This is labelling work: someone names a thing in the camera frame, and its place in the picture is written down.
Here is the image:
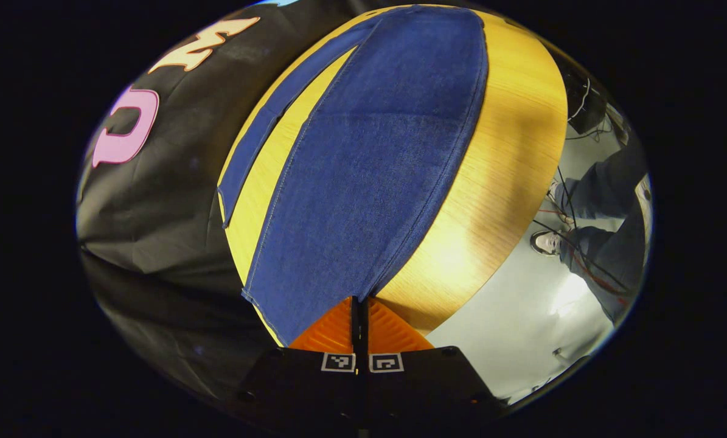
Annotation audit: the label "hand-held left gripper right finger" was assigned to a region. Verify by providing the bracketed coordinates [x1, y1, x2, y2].
[359, 296, 504, 429]

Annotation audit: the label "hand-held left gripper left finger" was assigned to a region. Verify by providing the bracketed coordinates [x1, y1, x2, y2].
[235, 296, 360, 426]

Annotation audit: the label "blue denim jeans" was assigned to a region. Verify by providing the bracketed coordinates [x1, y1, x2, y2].
[217, 5, 490, 347]

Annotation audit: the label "black backdrop cloth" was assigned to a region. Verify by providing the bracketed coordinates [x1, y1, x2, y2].
[74, 0, 412, 405]

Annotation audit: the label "person's leg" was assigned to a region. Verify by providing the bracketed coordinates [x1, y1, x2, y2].
[555, 140, 647, 221]
[561, 201, 650, 324]

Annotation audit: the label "black equipment box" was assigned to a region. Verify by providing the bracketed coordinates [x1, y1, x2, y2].
[563, 69, 611, 136]

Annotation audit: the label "red floor cable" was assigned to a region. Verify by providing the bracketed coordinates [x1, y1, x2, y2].
[538, 208, 628, 300]

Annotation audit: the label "black floor cable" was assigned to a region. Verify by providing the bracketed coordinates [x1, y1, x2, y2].
[532, 165, 633, 293]

